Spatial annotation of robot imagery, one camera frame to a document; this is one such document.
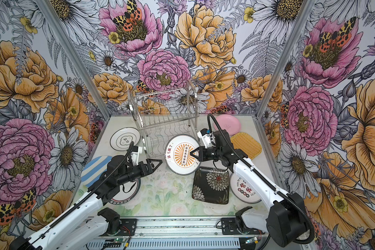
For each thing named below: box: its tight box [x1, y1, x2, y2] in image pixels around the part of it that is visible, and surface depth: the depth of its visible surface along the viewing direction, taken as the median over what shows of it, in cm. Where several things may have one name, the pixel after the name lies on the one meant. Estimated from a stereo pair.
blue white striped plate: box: [81, 155, 113, 187], surface depth 96 cm
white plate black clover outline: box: [109, 127, 141, 152], surface depth 110 cm
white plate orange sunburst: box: [164, 134, 202, 176], surface depth 79 cm
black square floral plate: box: [191, 166, 230, 205], surface depth 88 cm
